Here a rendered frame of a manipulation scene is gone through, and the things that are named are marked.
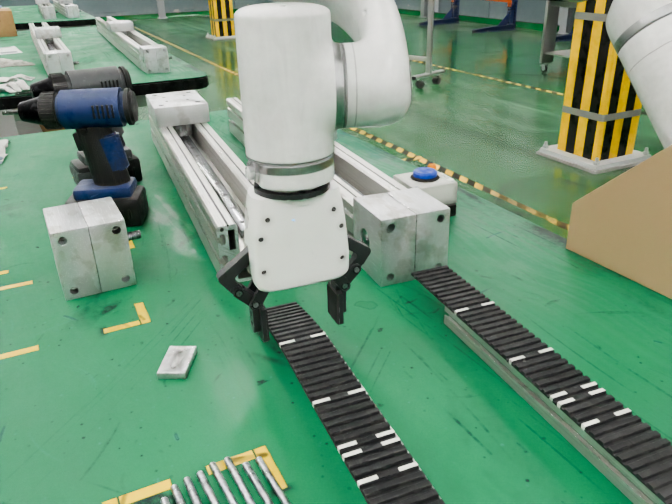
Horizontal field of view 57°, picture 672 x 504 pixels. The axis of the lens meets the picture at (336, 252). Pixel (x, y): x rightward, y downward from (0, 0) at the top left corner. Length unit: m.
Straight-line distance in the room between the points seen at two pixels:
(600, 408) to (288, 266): 0.31
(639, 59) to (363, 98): 0.53
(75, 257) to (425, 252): 0.45
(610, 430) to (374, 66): 0.36
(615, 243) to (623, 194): 0.07
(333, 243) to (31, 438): 0.33
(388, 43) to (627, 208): 0.43
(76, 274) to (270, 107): 0.41
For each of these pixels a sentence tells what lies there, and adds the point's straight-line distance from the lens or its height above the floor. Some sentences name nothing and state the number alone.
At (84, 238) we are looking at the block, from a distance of 0.83.
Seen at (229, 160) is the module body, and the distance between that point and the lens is 1.07.
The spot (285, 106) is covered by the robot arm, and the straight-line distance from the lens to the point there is 0.54.
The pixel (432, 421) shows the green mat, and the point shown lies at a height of 0.78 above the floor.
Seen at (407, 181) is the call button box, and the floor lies 0.84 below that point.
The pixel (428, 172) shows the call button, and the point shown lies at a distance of 1.02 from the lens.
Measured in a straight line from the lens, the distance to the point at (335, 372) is 0.60.
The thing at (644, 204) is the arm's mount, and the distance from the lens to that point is 0.86.
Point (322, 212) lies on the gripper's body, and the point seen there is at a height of 0.95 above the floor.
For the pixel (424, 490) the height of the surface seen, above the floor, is 0.81.
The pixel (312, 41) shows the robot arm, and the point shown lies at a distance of 0.54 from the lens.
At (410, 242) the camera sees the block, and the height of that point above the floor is 0.84.
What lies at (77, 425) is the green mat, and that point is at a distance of 0.65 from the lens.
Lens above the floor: 1.17
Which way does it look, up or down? 26 degrees down
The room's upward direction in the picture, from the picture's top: 1 degrees counter-clockwise
